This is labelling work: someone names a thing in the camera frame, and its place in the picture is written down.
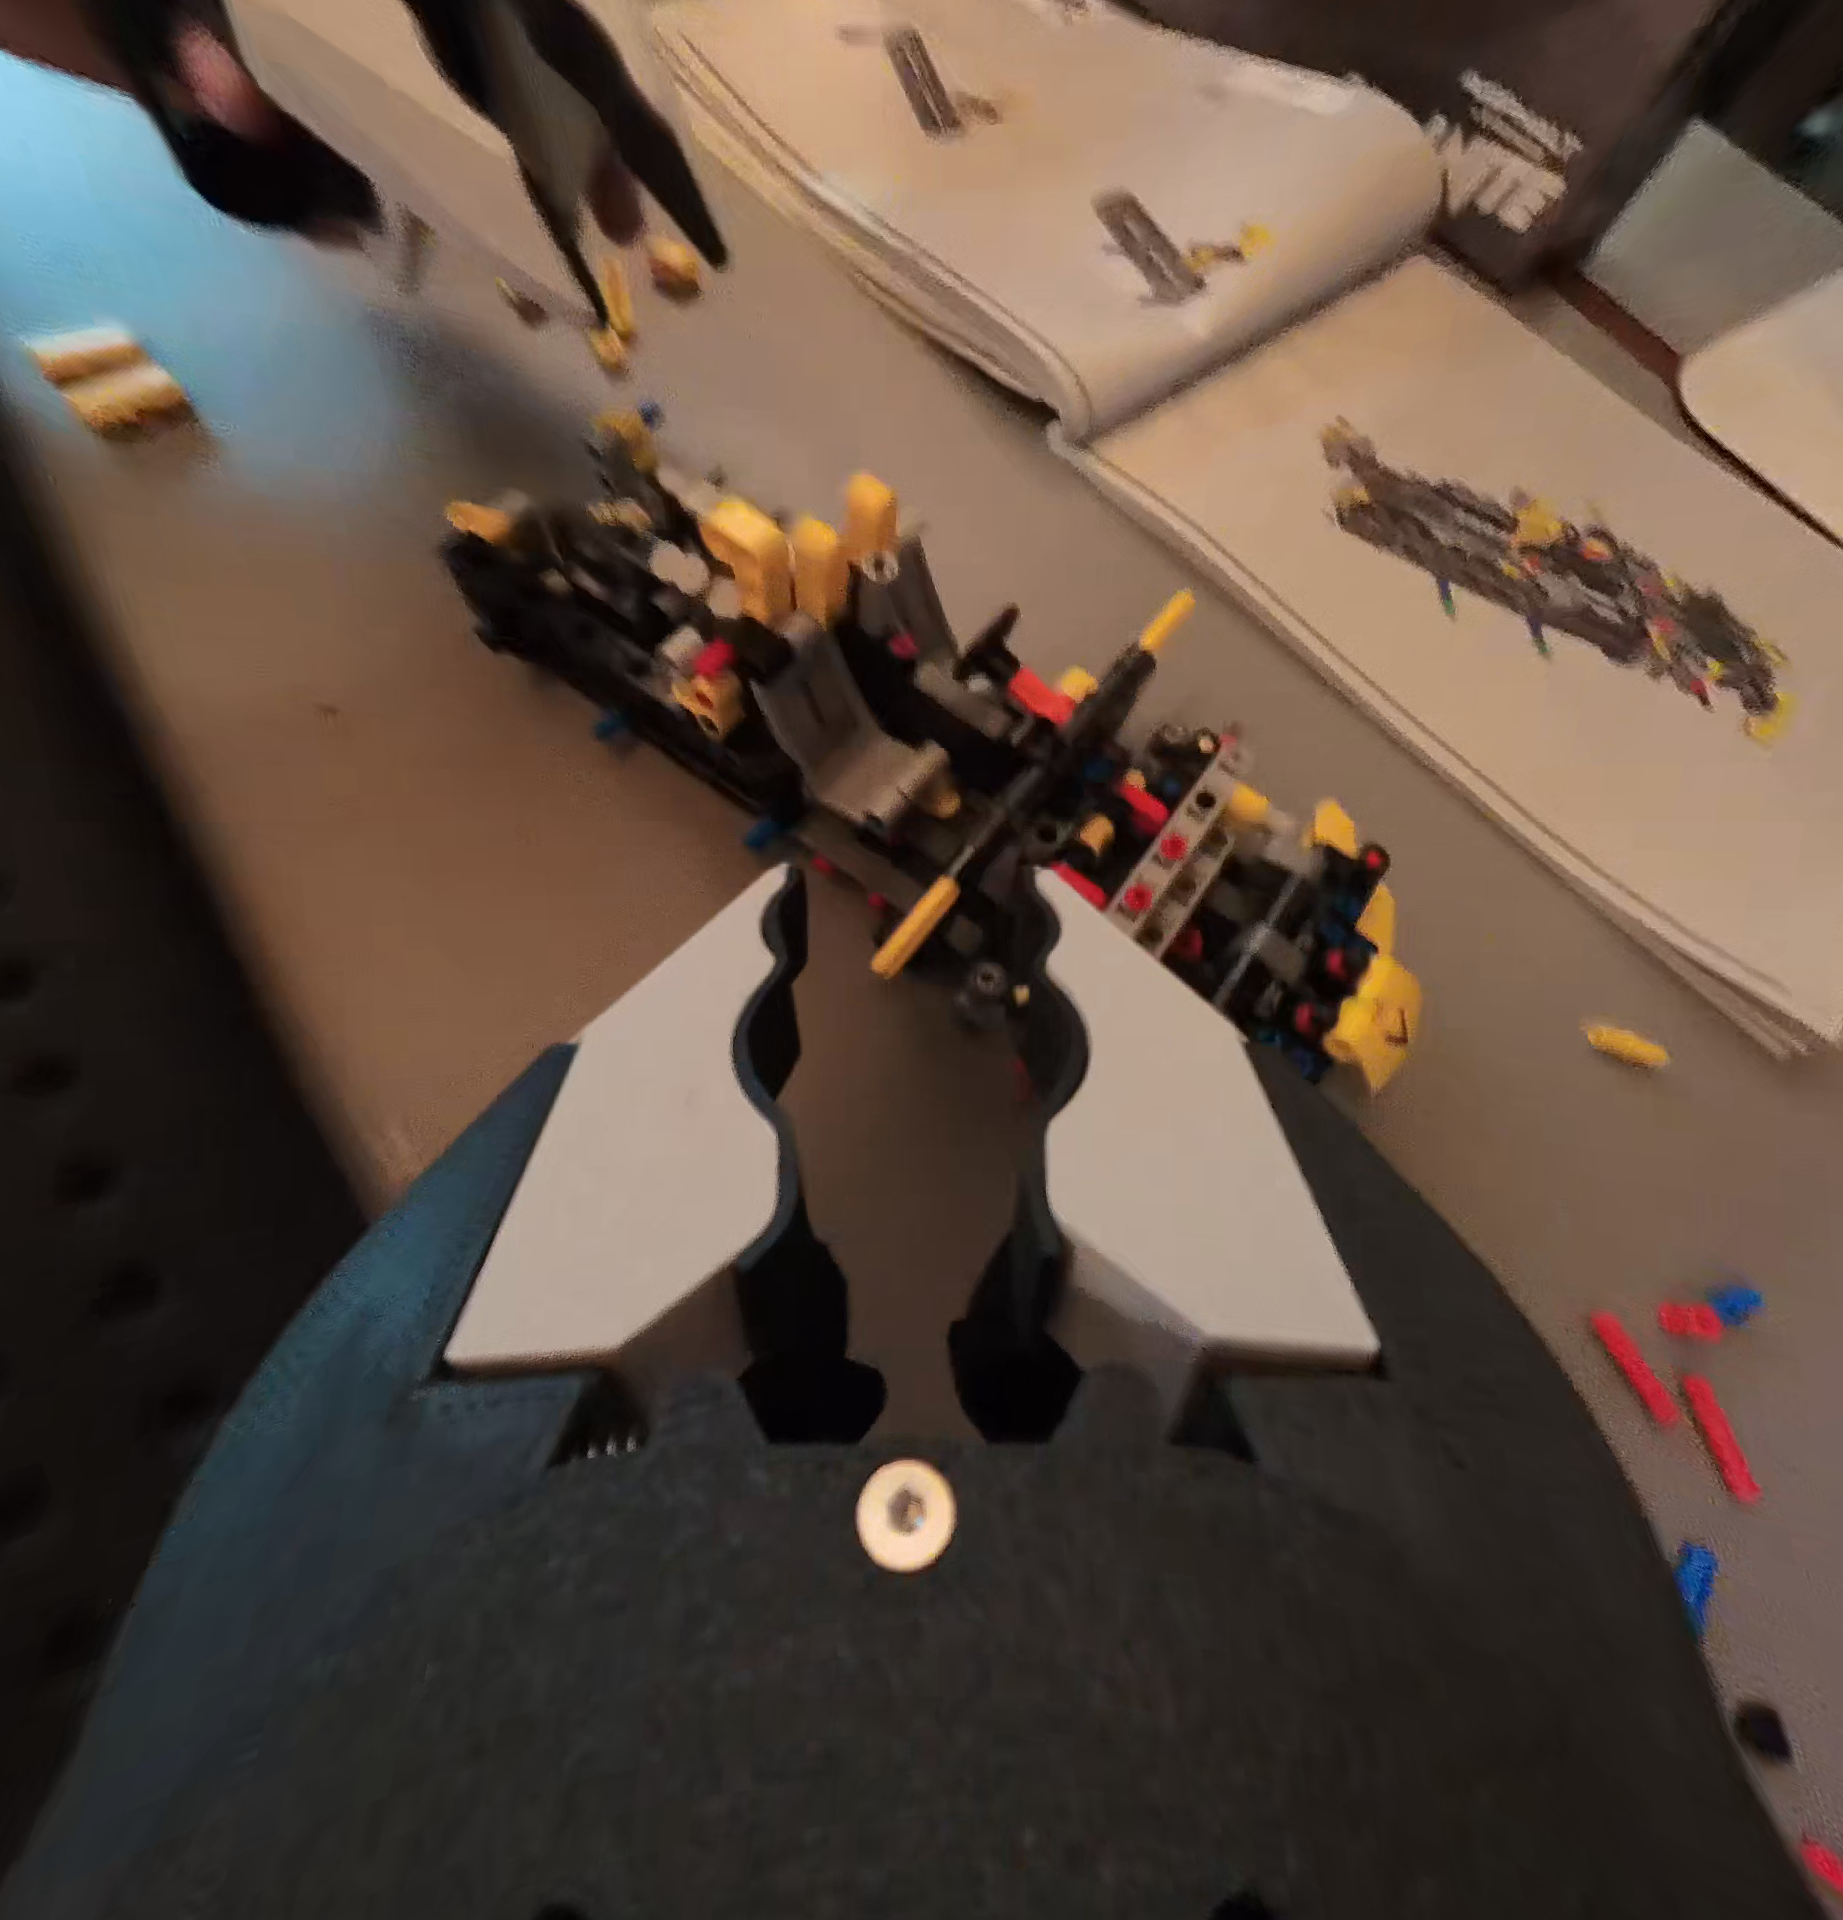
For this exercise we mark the yellow lego block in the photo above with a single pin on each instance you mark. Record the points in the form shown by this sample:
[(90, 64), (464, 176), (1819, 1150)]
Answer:
[(677, 266)]

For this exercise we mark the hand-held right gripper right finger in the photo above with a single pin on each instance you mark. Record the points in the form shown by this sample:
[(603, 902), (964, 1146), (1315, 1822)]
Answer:
[(1206, 1201)]

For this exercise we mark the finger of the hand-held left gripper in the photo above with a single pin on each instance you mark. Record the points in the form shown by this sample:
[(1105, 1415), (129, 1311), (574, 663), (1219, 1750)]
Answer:
[(538, 120), (651, 150)]

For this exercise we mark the lego car chassis model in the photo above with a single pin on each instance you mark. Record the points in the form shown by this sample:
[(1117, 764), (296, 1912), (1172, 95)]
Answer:
[(861, 720)]

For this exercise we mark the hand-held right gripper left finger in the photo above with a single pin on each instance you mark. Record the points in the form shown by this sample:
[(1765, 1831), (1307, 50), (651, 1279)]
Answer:
[(607, 1201)]

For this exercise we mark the lego set box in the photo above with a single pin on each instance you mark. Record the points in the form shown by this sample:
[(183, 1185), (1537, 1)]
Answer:
[(1537, 120)]

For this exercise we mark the person's left hand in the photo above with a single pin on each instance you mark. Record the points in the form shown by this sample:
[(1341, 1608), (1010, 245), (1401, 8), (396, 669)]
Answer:
[(209, 82)]

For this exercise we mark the small yellow lego piece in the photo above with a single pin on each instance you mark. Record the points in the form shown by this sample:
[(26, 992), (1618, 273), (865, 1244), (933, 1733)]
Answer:
[(88, 352), (129, 401)]

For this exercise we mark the yellow lego pin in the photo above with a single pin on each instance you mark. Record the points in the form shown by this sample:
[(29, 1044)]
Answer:
[(1630, 1046)]

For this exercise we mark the black perforated panel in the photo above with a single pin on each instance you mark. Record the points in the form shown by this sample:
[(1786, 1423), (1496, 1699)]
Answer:
[(81, 1201)]

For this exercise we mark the white board stand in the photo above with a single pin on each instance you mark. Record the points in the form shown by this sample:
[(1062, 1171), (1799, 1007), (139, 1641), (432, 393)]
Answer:
[(1806, 405)]

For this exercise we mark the scattered small lego pieces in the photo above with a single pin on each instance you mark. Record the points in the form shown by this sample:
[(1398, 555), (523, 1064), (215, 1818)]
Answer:
[(1716, 1425)]

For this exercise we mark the lego instruction booklet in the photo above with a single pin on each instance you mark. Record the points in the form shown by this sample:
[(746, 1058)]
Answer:
[(1312, 451)]

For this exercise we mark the yellow thin lego liftarm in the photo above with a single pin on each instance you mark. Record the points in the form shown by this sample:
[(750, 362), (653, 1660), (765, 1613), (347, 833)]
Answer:
[(617, 301), (609, 352)]

